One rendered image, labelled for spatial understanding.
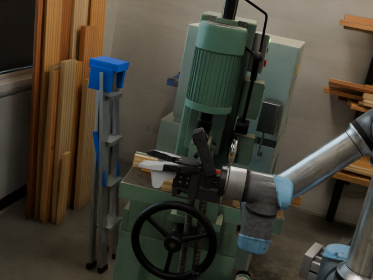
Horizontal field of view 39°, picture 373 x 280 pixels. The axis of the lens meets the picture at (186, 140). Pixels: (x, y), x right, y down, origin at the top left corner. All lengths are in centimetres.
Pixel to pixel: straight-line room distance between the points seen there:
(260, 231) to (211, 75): 77
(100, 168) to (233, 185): 169
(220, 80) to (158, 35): 256
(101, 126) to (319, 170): 163
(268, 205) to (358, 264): 25
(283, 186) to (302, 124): 306
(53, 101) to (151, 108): 144
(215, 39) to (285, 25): 236
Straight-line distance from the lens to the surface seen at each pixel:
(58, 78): 321
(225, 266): 199
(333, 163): 132
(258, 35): 217
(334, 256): 143
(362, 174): 392
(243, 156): 215
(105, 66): 272
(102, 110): 273
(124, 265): 206
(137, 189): 192
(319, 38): 415
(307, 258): 200
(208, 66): 184
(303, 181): 132
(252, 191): 119
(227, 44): 183
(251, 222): 122
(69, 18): 352
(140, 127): 455
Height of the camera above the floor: 165
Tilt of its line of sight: 17 degrees down
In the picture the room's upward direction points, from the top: 11 degrees clockwise
